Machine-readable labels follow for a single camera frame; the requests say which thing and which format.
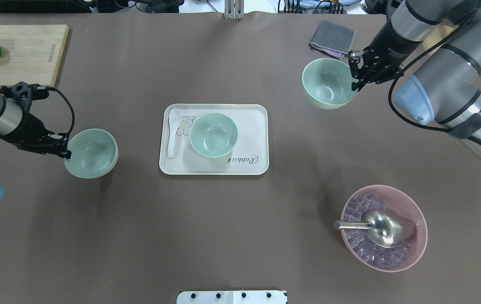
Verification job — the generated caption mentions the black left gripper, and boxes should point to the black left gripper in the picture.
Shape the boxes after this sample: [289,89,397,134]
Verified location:
[10,114,72,160]

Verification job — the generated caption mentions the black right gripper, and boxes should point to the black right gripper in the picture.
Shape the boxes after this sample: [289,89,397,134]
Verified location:
[348,21,421,92]

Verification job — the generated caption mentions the green bowl robot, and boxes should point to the green bowl robot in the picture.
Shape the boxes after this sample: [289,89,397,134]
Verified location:
[302,58,358,110]
[63,128,119,179]

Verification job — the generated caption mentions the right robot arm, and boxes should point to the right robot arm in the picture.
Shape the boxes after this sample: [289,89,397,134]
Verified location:
[348,0,481,158]

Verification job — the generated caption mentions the grey folded cloth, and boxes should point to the grey folded cloth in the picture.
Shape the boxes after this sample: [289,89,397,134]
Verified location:
[308,20,356,59]

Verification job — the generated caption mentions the wooden mug tree stand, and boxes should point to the wooden mug tree stand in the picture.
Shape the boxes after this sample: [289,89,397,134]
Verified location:
[422,24,458,50]

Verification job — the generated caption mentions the wooden cutting board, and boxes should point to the wooden cutting board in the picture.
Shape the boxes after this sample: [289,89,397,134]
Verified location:
[0,24,69,87]

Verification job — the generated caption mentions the white ceramic spoon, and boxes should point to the white ceramic spoon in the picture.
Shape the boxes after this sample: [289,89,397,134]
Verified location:
[166,108,181,158]

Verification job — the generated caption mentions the pink bowl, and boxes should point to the pink bowl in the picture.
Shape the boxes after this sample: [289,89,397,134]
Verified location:
[340,185,428,273]

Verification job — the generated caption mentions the cream rabbit tray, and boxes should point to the cream rabbit tray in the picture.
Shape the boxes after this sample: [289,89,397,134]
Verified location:
[159,103,269,175]

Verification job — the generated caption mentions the metal ice scoop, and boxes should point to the metal ice scoop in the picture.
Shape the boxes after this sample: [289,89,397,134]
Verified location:
[334,209,416,248]

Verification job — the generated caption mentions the green bowl on tray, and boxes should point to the green bowl on tray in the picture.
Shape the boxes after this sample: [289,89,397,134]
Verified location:
[190,112,239,158]

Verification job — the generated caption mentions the clear ice cubes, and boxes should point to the clear ice cubes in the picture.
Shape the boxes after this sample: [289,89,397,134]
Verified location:
[343,192,412,269]

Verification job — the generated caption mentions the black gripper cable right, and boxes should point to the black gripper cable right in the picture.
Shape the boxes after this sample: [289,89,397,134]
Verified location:
[388,25,460,133]

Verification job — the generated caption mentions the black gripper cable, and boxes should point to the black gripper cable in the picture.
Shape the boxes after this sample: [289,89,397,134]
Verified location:
[33,86,76,140]
[388,25,460,133]

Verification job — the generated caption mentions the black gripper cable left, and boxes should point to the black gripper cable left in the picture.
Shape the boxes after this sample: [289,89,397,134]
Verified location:
[33,86,76,140]

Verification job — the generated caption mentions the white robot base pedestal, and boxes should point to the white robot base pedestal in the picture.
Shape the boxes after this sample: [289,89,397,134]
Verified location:
[176,289,288,304]

